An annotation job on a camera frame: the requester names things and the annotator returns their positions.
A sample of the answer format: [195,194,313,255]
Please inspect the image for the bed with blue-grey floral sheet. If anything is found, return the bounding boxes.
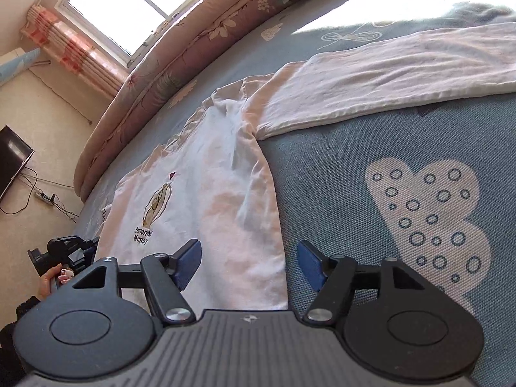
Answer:
[78,0,516,387]

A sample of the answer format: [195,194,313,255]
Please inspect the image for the folded pink floral quilt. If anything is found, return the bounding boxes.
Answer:
[74,0,291,204]

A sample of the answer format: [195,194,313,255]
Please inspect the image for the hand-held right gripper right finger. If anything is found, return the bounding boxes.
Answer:
[296,240,444,325]

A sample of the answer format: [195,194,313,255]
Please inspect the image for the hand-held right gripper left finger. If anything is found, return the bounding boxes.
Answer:
[73,239,202,325]

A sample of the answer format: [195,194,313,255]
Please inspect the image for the wall-mounted television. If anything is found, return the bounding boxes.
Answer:
[0,125,35,202]

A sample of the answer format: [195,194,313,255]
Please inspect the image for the window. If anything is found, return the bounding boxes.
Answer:
[54,0,220,67]

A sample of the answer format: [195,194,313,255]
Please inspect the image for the thin hanging cord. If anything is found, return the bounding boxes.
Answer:
[29,65,93,125]

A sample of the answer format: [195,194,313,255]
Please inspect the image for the person's left forearm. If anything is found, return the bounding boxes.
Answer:
[0,295,43,355]

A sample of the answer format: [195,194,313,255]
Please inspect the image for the pink patterned curtain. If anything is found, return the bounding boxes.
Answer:
[20,4,130,99]

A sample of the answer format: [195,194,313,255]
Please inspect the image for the person's left hand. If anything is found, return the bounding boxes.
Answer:
[38,263,77,302]

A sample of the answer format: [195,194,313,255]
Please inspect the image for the white long-sleeve printed shirt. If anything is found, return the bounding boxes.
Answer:
[97,24,516,313]

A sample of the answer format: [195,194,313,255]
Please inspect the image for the covered white air conditioner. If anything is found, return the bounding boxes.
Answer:
[0,46,43,87]

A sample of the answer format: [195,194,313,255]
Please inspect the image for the black television cables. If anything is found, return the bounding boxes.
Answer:
[0,167,81,222]

